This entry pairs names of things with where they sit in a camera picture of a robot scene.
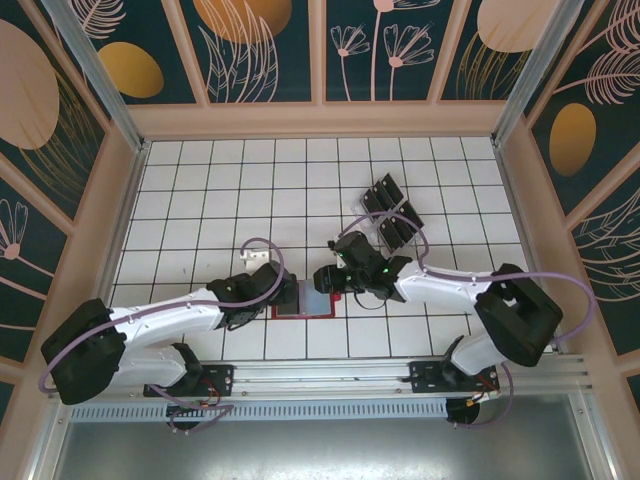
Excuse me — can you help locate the tray of black items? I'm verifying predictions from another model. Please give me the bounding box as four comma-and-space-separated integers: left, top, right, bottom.
355, 172, 430, 256

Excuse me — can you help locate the red leather card holder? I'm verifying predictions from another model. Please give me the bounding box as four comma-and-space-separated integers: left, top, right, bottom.
272, 279, 345, 320

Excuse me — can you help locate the grey sheet metal shelf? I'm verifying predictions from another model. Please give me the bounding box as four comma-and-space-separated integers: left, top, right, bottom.
29, 392, 619, 480

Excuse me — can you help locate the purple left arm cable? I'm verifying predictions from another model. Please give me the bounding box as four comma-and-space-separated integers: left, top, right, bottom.
39, 237, 290, 435

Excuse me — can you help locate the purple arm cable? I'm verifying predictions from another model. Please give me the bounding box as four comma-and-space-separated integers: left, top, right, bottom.
39, 237, 290, 435
337, 213, 596, 431

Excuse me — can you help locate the thin black wire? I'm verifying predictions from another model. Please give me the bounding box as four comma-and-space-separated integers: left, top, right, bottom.
351, 292, 387, 311

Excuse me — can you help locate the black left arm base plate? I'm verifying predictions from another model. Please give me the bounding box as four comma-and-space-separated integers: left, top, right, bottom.
143, 363, 236, 399

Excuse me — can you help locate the aluminium mounting rail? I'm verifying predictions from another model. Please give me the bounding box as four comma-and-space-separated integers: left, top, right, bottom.
47, 353, 595, 403

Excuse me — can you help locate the red black power wire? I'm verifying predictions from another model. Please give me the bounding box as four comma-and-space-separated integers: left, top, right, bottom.
167, 382, 225, 417
467, 379, 502, 407

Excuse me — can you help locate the grey slotted cable duct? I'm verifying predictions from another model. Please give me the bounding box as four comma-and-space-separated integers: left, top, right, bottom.
69, 398, 450, 422

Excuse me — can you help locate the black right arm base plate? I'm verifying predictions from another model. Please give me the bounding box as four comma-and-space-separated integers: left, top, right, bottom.
408, 360, 501, 396

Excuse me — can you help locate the black round cable grommet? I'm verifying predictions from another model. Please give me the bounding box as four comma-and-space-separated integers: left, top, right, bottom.
167, 413, 202, 435
445, 398, 483, 431

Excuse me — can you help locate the aluminium table edge rail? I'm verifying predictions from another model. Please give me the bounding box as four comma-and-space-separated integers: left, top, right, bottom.
493, 141, 562, 354
87, 141, 151, 321

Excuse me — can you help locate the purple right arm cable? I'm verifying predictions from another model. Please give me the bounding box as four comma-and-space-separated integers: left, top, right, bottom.
337, 213, 596, 431

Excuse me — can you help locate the aluminium frame post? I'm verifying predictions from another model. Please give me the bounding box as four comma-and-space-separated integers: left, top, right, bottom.
489, 0, 587, 149
39, 0, 152, 154

